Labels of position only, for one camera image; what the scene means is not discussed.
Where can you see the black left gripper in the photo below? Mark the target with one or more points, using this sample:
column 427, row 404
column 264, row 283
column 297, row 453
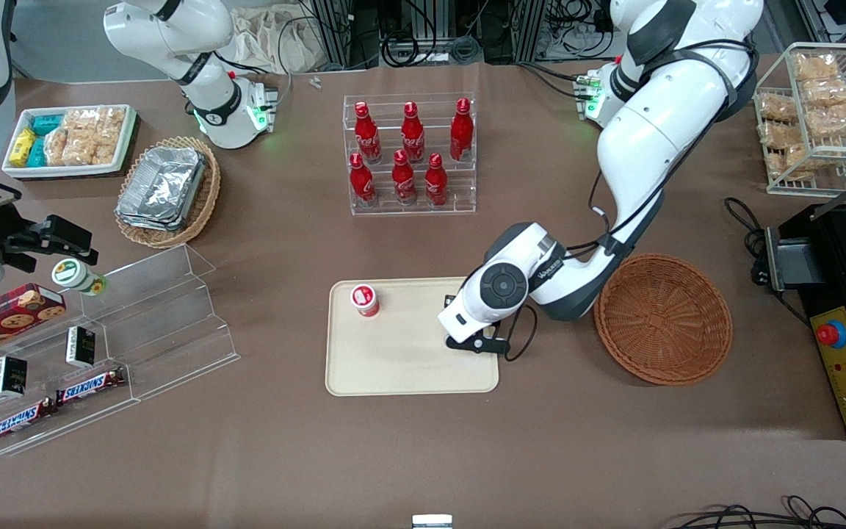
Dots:
column 448, row 300

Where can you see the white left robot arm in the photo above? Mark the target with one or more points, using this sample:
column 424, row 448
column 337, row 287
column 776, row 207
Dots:
column 658, row 132

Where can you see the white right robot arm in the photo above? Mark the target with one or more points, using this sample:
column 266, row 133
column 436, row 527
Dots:
column 173, row 29

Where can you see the beige plastic tray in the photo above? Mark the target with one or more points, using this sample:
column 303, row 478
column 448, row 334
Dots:
column 408, row 360

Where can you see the white rectangular snack tray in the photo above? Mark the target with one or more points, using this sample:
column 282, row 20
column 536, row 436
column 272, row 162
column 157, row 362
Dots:
column 19, row 170

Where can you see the oval tan wicker basket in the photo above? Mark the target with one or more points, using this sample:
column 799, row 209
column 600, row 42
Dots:
column 206, row 198

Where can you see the round brown wicker basket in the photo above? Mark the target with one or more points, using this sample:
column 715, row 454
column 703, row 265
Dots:
column 662, row 323

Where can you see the green white lidded cup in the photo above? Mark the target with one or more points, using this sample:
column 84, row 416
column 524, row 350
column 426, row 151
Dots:
column 74, row 275

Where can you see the clear bag rice crackers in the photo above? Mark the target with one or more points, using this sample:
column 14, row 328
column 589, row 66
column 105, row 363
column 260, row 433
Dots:
column 57, row 147
column 111, row 132
column 80, row 149
column 81, row 120

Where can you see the teal snack pack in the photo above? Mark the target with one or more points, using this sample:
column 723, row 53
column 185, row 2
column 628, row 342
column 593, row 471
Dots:
column 37, row 153
column 47, row 125

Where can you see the red plaid cookie box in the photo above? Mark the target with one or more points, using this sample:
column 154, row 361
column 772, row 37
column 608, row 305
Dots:
column 4, row 316

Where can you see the small black box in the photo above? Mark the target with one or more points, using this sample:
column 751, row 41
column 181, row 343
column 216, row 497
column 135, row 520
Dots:
column 81, row 347
column 9, row 376

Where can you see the stacked aluminium foil trays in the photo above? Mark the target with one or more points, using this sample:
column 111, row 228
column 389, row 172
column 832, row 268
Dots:
column 162, row 187

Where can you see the yellow snack pack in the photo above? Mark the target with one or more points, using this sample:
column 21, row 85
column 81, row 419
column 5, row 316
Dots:
column 23, row 147

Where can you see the red cup white lid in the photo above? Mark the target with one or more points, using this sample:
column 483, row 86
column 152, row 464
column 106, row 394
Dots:
column 366, row 300

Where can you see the clear acrylic stepped display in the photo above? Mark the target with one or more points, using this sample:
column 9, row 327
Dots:
column 173, row 323

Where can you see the Snickers chocolate bar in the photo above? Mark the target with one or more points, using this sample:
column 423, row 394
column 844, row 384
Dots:
column 91, row 386
column 20, row 420

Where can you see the clear acrylic bottle rack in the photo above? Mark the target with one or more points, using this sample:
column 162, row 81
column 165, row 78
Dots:
column 460, row 187

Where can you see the red cola bottle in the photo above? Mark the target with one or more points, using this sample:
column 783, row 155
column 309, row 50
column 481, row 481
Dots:
column 436, row 184
column 404, row 182
column 363, row 184
column 368, row 136
column 462, row 132
column 413, row 136

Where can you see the white clamp block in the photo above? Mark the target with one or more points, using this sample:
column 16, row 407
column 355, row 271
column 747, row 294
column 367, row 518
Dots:
column 432, row 522

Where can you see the white cloth bag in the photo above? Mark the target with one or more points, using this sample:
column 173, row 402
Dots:
column 269, row 37

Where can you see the red emergency stop button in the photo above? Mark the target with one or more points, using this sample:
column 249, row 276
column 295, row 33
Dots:
column 831, row 334

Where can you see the clear bag fried snacks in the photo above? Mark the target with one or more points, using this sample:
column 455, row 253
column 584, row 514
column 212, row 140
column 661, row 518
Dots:
column 830, row 92
column 838, row 120
column 783, row 136
column 790, row 163
column 778, row 108
column 816, row 66

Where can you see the black countertop cooking appliance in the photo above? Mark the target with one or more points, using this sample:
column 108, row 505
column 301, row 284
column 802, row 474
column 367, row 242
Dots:
column 834, row 250

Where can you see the grey metal appliance bracket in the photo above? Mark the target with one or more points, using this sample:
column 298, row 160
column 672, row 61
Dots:
column 790, row 261

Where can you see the aluminium frame rack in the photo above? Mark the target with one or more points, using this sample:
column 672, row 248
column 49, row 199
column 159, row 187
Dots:
column 335, row 29

